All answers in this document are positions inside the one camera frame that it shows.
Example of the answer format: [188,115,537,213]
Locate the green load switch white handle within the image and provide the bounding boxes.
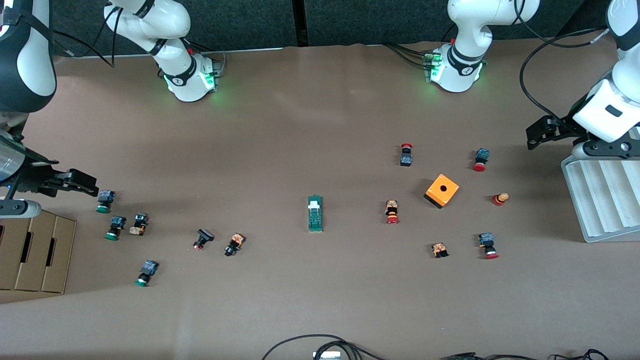
[307,194,324,233]

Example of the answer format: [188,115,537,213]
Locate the green pushbutton with blue block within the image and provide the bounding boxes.
[95,189,116,214]
[134,259,160,288]
[104,215,127,241]

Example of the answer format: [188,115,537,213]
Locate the brown cardboard box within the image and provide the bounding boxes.
[0,210,77,295]

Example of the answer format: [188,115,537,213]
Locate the grey ribbed tray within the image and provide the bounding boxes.
[561,154,640,244]

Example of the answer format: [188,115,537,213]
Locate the black square button red base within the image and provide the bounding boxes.
[192,228,215,251]

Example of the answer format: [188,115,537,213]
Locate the black button with orange block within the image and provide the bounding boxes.
[224,232,246,258]

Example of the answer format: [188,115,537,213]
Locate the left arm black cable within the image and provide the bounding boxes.
[514,0,608,132]

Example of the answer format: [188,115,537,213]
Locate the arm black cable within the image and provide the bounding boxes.
[514,0,608,132]
[52,5,121,68]

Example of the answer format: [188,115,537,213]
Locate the black and beige selector switch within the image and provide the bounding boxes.
[128,212,149,237]

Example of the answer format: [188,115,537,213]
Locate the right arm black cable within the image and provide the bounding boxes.
[52,5,121,68]

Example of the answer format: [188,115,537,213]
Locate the orange button enclosure box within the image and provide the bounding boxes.
[424,173,460,210]

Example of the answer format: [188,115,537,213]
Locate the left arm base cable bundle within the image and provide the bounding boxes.
[384,41,432,70]

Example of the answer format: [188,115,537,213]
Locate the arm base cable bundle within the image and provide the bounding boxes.
[187,41,227,78]
[384,41,432,70]

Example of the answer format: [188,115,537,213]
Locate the right arm base cable bundle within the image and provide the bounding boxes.
[187,41,227,78]

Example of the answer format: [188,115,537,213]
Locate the black cable tangle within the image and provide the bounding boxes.
[550,348,612,360]

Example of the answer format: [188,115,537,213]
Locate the black connector cable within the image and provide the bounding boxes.
[441,351,503,360]

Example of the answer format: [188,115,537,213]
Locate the black vertical post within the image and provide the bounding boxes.
[292,0,307,48]

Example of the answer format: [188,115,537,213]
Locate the black looping cable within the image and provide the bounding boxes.
[261,334,388,360]

